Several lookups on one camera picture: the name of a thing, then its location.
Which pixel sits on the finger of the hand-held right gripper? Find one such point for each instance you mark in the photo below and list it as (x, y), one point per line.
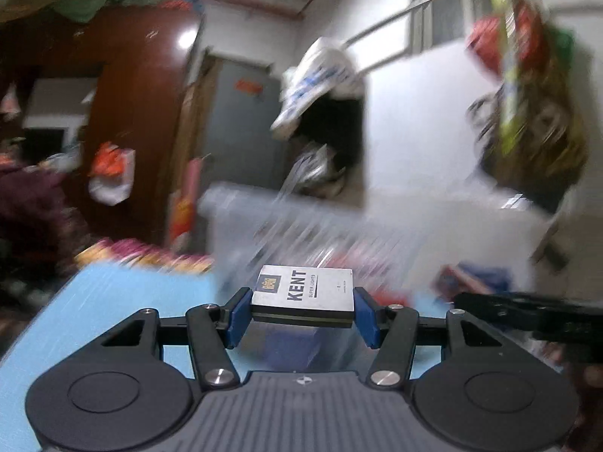
(518, 310)

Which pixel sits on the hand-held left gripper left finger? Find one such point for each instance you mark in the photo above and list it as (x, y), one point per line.
(238, 321)

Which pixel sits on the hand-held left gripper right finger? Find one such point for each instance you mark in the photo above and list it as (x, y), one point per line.
(365, 322)

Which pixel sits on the white cigarette box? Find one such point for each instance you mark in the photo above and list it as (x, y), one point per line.
(301, 292)

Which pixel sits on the white plastic basket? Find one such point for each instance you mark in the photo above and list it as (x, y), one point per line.
(245, 226)

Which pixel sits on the blue fabric bag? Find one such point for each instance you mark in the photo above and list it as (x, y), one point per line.
(476, 278)

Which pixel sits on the red printed package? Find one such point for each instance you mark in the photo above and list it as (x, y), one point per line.
(183, 219)

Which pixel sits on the floral printed blanket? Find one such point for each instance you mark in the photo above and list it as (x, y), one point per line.
(141, 256)

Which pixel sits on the metal crutch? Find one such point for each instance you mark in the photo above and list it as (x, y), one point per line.
(308, 169)

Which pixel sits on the grey metal door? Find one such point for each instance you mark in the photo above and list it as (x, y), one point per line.
(235, 127)

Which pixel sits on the red and white plastic bag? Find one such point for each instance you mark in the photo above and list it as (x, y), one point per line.
(110, 174)

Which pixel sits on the black hanging garment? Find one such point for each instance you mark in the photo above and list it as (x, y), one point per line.
(334, 122)

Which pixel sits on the yellow green strip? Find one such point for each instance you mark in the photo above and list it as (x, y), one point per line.
(506, 80)

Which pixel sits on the maroon cloth pile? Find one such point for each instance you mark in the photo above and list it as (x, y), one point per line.
(33, 212)

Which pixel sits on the brown wooden wardrobe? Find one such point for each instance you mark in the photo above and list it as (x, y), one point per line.
(136, 103)

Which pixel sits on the white garment with blue letters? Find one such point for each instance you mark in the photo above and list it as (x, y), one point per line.
(320, 70)

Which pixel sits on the black television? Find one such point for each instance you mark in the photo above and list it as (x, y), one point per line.
(44, 143)

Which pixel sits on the red hanging bag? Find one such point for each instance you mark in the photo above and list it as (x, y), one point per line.
(485, 37)

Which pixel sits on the metal rod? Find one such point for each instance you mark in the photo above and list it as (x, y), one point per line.
(381, 23)

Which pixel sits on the window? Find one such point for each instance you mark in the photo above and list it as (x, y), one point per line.
(452, 9)

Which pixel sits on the green cloth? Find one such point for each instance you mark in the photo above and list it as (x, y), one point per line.
(108, 4)

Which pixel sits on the wall charger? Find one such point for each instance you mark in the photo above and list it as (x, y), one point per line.
(549, 250)

